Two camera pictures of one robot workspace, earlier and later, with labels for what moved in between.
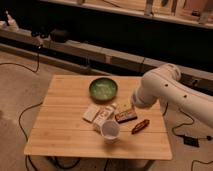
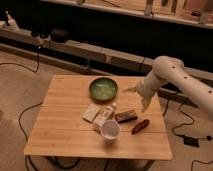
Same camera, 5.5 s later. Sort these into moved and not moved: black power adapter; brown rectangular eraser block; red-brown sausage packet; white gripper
Moved: white gripper
Not moved: red-brown sausage packet; black power adapter; brown rectangular eraser block
